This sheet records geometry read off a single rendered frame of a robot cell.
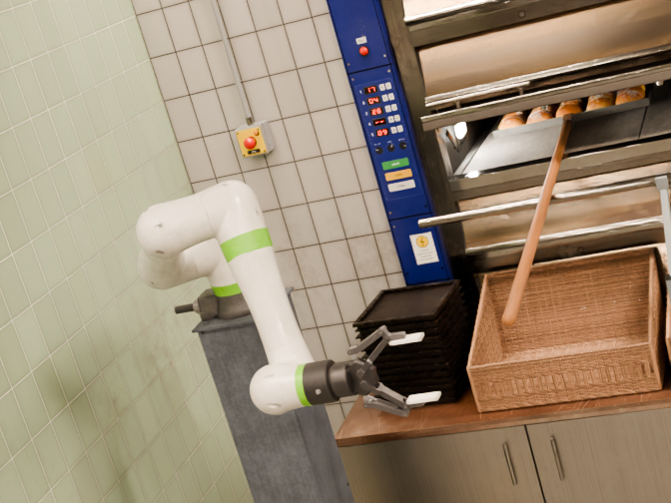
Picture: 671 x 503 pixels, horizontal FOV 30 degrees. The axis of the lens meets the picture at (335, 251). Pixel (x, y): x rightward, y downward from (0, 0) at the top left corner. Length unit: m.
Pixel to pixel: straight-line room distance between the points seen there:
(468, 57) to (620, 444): 1.27
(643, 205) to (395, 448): 1.08
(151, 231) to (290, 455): 0.85
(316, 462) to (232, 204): 0.88
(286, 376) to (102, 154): 1.44
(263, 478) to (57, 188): 1.02
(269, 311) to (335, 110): 1.43
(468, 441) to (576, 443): 0.32
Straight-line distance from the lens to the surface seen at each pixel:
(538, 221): 3.36
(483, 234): 4.12
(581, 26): 3.93
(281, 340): 2.81
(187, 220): 2.83
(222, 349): 3.30
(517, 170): 4.05
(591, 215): 4.05
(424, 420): 3.88
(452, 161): 4.19
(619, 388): 3.74
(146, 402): 3.91
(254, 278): 2.82
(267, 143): 4.17
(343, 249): 4.27
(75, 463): 3.56
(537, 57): 3.94
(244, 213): 2.83
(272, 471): 3.42
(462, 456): 3.86
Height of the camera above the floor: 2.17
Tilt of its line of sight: 16 degrees down
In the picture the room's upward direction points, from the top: 16 degrees counter-clockwise
